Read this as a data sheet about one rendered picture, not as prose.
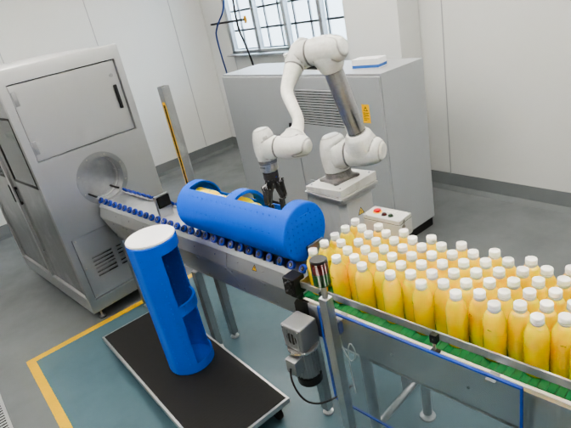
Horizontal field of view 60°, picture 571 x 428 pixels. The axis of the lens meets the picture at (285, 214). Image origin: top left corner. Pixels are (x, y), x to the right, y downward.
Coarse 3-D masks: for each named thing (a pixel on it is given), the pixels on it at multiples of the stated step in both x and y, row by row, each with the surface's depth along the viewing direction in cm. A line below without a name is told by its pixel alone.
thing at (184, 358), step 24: (168, 240) 265; (144, 264) 263; (168, 264) 295; (144, 288) 272; (168, 288) 270; (192, 288) 294; (168, 312) 276; (192, 312) 308; (168, 336) 283; (192, 336) 317; (168, 360) 295; (192, 360) 291
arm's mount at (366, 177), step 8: (360, 176) 285; (368, 176) 283; (312, 184) 293; (320, 184) 290; (328, 184) 286; (344, 184) 279; (352, 184) 276; (360, 184) 281; (368, 184) 285; (312, 192) 292; (320, 192) 285; (328, 192) 280; (336, 192) 274; (344, 192) 274; (352, 192) 277
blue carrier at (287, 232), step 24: (192, 192) 270; (240, 192) 249; (192, 216) 268; (216, 216) 251; (240, 216) 238; (264, 216) 227; (288, 216) 218; (312, 216) 228; (240, 240) 245; (264, 240) 228; (288, 240) 220; (312, 240) 231
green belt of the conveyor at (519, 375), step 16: (336, 304) 204; (368, 320) 191; (384, 320) 189; (416, 336) 177; (448, 352) 167; (464, 352) 165; (496, 368) 157; (512, 368) 156; (528, 384) 149; (544, 384) 148
